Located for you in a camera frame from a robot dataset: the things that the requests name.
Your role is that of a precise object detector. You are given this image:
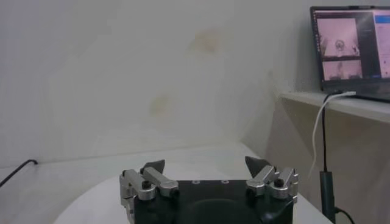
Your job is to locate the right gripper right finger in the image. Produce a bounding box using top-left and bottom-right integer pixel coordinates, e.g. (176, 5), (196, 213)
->
(244, 155), (299, 200)

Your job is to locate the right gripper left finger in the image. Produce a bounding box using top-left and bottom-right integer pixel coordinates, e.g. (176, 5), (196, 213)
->
(118, 159), (180, 215)

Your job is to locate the round white plate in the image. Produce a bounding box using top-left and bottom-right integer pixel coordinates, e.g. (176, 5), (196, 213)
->
(53, 161), (333, 224)

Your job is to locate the white side table with label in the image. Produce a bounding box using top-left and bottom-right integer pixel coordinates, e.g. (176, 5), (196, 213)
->
(279, 91), (390, 224)

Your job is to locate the laptop with pale screen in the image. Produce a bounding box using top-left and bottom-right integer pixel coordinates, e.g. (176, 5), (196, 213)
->
(310, 5), (390, 103)

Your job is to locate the black cable with adapter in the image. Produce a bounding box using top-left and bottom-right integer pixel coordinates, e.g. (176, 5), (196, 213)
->
(319, 92), (356, 224)

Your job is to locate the white cable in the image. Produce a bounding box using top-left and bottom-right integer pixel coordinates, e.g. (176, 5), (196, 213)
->
(307, 90), (357, 180)

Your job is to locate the black pot power cord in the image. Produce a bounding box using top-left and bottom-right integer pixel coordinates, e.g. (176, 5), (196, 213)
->
(0, 158), (39, 189)

